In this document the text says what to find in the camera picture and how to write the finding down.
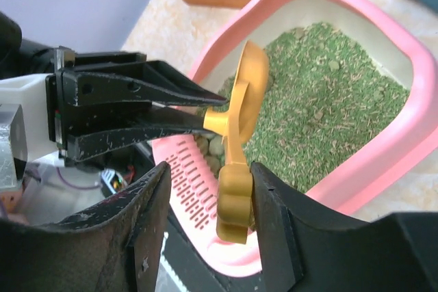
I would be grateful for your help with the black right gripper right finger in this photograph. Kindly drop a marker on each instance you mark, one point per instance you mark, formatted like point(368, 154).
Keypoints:
point(306, 246)

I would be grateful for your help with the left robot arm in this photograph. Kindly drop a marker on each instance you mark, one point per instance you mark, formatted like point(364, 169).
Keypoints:
point(20, 57)

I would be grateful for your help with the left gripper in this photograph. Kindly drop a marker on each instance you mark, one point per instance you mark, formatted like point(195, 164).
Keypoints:
point(83, 79)

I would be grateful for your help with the pink litter box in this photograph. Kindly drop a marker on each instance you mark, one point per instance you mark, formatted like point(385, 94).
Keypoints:
point(405, 142)

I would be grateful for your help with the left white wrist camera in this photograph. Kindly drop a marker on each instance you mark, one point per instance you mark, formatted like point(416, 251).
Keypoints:
point(24, 128)

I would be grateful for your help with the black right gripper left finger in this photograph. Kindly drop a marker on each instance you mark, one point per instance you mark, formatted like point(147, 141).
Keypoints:
point(113, 245)

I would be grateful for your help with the yellow plastic litter scoop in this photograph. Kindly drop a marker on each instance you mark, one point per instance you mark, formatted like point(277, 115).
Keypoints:
point(236, 126)

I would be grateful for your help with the green cat litter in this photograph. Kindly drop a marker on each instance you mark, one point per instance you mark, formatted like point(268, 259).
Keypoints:
point(324, 101)

